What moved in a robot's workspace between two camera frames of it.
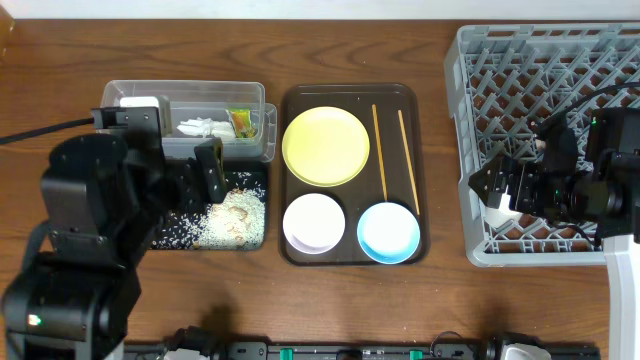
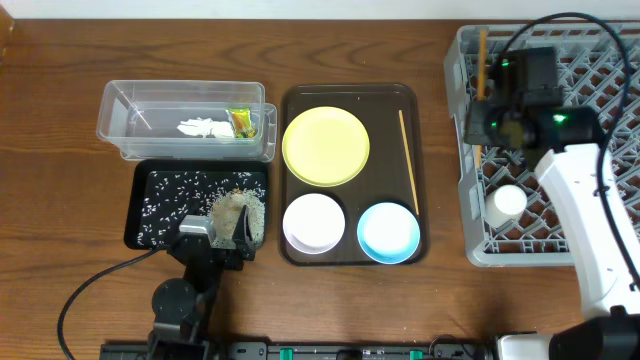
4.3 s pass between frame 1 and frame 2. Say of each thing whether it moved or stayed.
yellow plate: stayed
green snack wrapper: stayed
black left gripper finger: moved
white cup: stayed
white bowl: stayed
